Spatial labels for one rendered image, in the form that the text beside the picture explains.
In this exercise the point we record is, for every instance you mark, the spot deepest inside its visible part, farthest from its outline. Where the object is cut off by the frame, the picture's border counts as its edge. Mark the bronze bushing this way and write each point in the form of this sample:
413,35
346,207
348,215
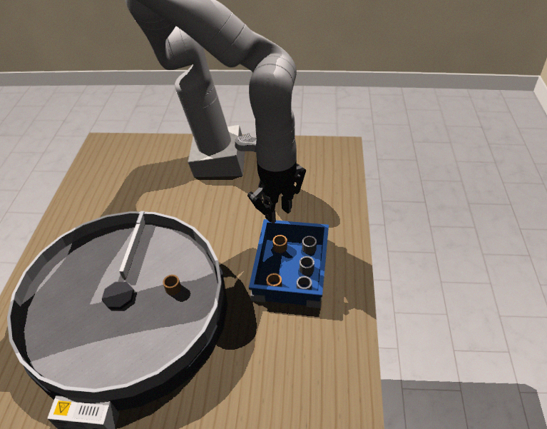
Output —
274,278
279,239
172,290

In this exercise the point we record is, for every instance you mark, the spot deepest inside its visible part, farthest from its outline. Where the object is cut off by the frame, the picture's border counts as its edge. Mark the grey metal bushing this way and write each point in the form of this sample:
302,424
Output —
309,240
306,260
304,280

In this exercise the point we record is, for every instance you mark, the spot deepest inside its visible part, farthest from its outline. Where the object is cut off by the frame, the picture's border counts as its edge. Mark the blue crate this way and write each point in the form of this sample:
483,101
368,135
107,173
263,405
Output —
287,264

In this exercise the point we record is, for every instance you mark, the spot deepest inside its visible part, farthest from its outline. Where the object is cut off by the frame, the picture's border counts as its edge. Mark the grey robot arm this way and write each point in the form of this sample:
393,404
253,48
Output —
209,25

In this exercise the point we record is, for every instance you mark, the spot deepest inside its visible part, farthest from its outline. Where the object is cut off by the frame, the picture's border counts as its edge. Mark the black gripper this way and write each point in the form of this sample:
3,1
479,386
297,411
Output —
272,184

